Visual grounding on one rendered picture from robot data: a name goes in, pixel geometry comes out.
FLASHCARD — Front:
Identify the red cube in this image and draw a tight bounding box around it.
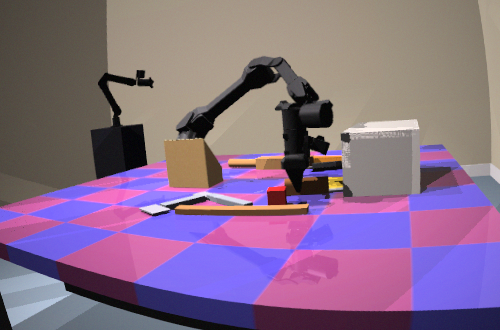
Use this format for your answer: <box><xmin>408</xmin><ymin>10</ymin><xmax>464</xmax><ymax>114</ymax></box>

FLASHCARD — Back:
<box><xmin>267</xmin><ymin>186</ymin><xmax>287</xmax><ymax>205</ymax></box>

